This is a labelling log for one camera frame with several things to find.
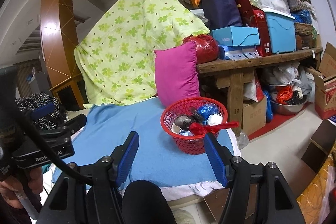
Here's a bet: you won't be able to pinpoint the wooden cabinet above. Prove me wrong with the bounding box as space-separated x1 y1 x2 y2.
39 0 79 88
50 73 88 110

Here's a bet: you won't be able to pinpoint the blue storage bin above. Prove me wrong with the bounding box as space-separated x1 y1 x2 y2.
264 11 297 54

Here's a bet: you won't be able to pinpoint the navy bag orange handles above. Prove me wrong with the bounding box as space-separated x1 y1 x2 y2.
196 0 243 30

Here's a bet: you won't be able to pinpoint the metal basin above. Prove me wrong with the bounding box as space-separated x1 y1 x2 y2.
270 94 307 116

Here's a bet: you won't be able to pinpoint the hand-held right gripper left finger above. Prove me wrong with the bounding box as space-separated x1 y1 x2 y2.
37 131 140 224

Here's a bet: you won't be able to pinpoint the red plastic basket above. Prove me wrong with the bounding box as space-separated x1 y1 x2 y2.
161 97 228 155

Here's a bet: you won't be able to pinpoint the black cable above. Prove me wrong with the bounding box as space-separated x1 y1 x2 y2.
0 95 95 187

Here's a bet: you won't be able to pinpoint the cream cushion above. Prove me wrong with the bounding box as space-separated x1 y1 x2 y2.
64 105 91 119

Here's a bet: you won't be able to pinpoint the blue white tissue pack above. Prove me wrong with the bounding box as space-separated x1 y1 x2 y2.
218 45 261 60

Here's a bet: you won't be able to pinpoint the dark grey bag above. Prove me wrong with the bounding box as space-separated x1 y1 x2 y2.
173 115 193 131

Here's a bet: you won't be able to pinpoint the white tissue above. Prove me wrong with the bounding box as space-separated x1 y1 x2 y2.
207 114 223 126

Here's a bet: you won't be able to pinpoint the small white carton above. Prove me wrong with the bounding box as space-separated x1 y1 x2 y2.
171 125 190 137

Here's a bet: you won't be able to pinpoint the yellow patterned cloth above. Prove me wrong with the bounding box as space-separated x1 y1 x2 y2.
297 156 336 224

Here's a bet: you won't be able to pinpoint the grey box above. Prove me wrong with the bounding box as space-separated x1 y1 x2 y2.
26 73 51 94

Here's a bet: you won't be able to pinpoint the plain cardboard box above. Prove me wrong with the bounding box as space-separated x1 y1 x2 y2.
241 97 268 136

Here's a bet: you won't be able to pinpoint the light blue box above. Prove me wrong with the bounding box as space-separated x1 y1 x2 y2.
210 27 261 47

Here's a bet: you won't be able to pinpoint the red floor mat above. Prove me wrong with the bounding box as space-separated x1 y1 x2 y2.
247 101 317 141

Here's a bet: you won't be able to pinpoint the green clover print quilt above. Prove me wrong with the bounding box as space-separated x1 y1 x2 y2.
74 0 210 106

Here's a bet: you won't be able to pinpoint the person's left hand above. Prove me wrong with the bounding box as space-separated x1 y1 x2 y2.
0 167 45 212

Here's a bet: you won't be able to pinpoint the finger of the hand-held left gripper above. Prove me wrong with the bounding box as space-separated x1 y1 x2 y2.
46 114 88 138
29 101 57 121

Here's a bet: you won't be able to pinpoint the tall red box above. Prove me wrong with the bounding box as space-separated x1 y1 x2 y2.
235 0 272 57

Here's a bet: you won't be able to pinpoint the black white speckled garment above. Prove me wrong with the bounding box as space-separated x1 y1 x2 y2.
16 92 66 130

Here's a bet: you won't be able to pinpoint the brown case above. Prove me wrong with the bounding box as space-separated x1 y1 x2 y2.
295 34 315 51

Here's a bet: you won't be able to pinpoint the white red plastic bag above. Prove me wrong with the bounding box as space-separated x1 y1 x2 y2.
244 77 264 102

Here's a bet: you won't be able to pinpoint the pink pillow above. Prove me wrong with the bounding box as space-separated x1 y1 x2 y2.
154 41 201 107

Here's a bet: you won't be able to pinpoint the red printed cardboard box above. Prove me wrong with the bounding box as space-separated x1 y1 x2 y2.
306 42 336 119

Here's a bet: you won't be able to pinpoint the red orange plastic bag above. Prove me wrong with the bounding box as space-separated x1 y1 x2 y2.
276 85 294 105

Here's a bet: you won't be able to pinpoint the wooden bed frame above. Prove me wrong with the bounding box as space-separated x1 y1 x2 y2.
168 182 259 224

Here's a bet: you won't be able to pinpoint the red ribbon plastic bag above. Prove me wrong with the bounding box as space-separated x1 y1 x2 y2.
188 121 240 136

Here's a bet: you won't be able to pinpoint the long blue bag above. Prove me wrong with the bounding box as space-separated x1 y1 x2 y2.
262 90 274 123

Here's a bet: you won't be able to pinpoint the blue blanket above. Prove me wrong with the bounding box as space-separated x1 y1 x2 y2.
51 103 235 189

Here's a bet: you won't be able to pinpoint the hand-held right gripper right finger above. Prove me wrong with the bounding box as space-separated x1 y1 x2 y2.
204 133 303 224

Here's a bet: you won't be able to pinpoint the dark wooden box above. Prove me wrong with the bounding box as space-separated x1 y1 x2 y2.
301 119 336 173

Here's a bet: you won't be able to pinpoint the large blue plastic bag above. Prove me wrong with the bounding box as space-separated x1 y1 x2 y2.
291 9 313 25

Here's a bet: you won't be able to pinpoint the black plastic bag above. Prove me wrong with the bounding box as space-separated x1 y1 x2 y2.
287 90 305 105
191 109 206 125

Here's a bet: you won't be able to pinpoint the wooden bench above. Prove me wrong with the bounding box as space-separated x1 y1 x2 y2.
196 47 323 135

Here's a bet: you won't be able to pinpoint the red shiny bag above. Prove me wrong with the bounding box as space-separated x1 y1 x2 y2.
183 34 219 64

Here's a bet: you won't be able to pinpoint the wicker basket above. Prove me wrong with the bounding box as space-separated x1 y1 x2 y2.
294 22 314 36

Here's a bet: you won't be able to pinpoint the white plastic bags bundle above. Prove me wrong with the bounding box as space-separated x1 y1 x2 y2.
272 61 313 90

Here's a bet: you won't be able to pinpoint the clear plastic bag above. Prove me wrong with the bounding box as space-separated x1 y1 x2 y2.
236 132 248 149

